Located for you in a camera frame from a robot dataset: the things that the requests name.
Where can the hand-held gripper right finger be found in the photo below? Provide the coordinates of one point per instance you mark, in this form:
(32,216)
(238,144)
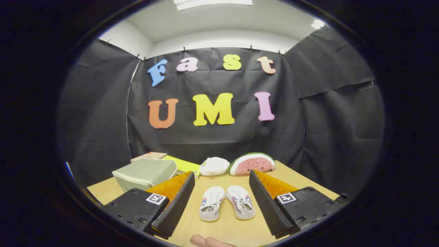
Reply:
(267,206)

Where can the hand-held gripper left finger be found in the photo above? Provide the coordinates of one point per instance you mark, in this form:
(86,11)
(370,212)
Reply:
(176,206)

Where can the white canvas shoe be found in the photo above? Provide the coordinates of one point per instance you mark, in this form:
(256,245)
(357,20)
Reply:
(241,204)
(211,206)

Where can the beige fabric storage box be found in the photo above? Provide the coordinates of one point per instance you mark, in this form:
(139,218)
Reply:
(144,173)

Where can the yellow book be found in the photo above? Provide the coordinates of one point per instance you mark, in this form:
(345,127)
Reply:
(183,164)

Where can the watermelon slice plush toy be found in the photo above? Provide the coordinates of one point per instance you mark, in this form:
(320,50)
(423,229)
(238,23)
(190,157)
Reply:
(252,164)

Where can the white plush toy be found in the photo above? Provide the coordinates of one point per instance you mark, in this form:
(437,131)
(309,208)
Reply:
(214,166)

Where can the beige paperback book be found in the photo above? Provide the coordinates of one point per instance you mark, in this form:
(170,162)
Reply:
(151,156)

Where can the black table clamp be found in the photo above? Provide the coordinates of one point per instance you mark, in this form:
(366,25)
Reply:
(342,198)

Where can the small ceiling light panel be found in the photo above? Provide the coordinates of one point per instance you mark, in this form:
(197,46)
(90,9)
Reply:
(318,24)

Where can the long ceiling light panel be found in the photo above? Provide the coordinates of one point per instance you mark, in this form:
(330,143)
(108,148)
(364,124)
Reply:
(212,3)

